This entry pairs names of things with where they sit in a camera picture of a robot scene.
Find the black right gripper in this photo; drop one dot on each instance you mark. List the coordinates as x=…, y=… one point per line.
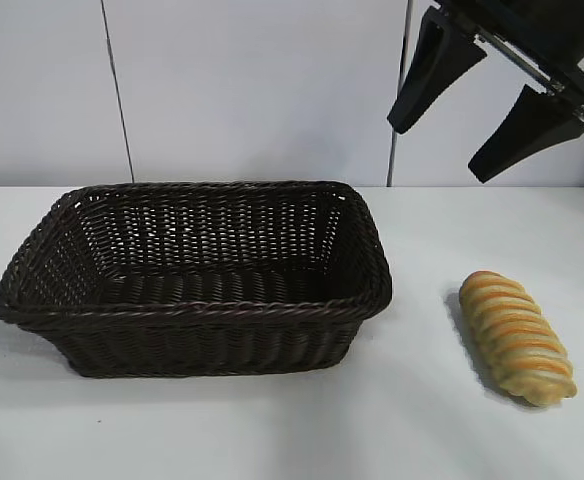
x=562, y=40

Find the long twisted bread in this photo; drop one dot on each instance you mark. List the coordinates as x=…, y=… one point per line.
x=517, y=340

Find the dark brown woven basket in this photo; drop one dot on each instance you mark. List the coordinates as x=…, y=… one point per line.
x=197, y=340

